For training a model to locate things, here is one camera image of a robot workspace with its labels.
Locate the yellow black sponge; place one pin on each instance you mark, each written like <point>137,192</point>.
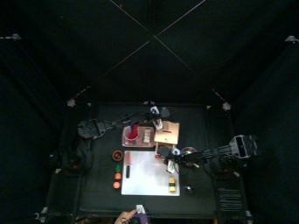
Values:
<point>172,184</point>

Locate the small yellow toy piece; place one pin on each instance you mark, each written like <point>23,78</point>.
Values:
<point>196,165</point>

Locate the pink plastic tray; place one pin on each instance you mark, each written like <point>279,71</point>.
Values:
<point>144,144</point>

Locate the red rimmed round lid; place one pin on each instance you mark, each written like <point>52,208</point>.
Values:
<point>117,155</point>

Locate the red wooden drawer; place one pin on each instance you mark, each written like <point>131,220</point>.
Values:
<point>157,155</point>

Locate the person's bare hand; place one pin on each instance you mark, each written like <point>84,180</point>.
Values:
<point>125,218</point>

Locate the white ice cube tray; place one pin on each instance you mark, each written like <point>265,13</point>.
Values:
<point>147,135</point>

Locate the purple white object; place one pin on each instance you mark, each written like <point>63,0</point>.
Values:
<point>141,218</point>

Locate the blue toy utensil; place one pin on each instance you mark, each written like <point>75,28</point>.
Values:
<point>131,127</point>

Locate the metal table corner bracket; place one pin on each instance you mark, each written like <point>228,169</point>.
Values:
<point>247,217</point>
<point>41,214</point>

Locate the orange toy carrot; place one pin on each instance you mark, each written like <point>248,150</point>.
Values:
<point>117,176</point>

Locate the silver metal bowl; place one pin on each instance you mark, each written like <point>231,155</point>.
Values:
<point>188,150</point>

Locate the metal frame centre clamp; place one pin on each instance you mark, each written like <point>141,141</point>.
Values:
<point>148,102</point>

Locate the metal frame corner bracket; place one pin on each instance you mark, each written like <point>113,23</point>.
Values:
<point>291,38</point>
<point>13,37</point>
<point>71,102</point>
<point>225,106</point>

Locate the white cutting board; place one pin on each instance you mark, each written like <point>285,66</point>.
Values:
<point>147,178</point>

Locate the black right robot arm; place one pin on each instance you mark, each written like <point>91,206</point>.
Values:
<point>233,147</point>

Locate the white printed label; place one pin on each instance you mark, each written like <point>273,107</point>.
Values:
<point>229,199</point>

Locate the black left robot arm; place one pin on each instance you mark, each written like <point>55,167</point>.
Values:
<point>93,128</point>

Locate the small dark round bowl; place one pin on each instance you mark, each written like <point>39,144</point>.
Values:
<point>188,189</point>

